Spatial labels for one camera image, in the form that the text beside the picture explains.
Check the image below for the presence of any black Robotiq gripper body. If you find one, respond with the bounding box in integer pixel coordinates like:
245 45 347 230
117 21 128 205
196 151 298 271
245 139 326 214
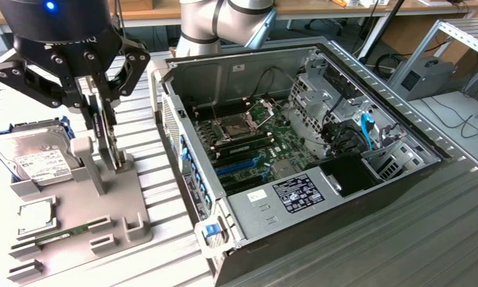
0 0 124 80

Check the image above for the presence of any black graphics card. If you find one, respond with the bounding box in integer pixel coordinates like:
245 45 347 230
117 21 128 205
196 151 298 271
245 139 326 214
84 89 125 173

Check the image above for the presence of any silver hard disk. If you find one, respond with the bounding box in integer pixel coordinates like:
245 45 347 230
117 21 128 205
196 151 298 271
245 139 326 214
0 125 82 187

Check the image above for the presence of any CPU socket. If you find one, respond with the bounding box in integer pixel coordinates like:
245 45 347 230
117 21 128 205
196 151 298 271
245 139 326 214
217 117 257 142

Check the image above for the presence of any metal socket cover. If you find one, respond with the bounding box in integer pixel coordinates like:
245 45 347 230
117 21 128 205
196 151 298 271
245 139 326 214
243 97 282 127

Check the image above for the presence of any RAM stick with white label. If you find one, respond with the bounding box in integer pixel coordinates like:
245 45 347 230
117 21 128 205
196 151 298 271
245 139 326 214
213 142 274 158

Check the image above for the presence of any blue expansion slot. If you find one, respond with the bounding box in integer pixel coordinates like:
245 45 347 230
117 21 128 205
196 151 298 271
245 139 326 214
214 158 265 178

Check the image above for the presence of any green motherboard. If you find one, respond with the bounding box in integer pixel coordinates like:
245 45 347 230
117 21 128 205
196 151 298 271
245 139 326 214
190 94 325 196

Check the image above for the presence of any silver CPU chip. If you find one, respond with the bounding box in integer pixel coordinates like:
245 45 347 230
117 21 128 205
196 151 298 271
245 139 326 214
17 203 56 234

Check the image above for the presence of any metal disk bay cage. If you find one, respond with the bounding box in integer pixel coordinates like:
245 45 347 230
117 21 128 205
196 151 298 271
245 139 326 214
287 72 346 156

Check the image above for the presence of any grey parts rack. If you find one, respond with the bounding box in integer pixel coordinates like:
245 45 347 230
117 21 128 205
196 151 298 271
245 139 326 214
6 136 154 285

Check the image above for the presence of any office chair base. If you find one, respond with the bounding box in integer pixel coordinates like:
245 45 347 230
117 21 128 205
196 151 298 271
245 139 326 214
285 17 346 37

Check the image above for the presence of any long wooden desk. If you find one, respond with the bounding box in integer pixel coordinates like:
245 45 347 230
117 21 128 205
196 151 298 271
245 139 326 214
118 0 478 22

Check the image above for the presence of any silver chipset heatsink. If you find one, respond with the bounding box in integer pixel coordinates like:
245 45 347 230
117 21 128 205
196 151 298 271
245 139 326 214
270 161 302 181

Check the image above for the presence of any green RAM stick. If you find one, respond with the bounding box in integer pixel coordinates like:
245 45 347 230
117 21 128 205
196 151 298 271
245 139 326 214
10 217 109 249

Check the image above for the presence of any silver power supply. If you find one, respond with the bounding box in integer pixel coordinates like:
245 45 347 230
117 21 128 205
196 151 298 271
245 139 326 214
225 169 346 242

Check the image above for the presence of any black stand pole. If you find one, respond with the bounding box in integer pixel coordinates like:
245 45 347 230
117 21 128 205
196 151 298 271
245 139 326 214
357 0 407 65

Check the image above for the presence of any open black PC case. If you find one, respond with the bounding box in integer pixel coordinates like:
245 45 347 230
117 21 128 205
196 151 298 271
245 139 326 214
149 35 453 286

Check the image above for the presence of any grey box unit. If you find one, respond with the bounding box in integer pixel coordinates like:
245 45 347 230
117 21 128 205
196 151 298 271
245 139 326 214
405 56 459 102

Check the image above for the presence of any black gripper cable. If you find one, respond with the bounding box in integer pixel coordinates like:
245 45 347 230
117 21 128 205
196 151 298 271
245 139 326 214
112 0 128 40

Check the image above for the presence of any black looped wire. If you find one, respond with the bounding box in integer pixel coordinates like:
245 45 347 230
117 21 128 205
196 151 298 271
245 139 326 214
253 66 303 101

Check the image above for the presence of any blue SATA wire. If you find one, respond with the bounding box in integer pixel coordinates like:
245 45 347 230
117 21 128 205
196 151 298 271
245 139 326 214
358 108 378 151

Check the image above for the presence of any coiled black cable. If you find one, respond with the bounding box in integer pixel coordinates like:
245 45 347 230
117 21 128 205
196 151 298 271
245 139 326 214
373 53 403 79

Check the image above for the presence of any aluminium frame table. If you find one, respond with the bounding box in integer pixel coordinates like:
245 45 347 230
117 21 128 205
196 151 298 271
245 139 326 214
386 16 478 94

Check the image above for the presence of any black floor cable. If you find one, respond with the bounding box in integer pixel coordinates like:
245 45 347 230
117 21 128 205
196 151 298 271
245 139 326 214
421 98 478 145

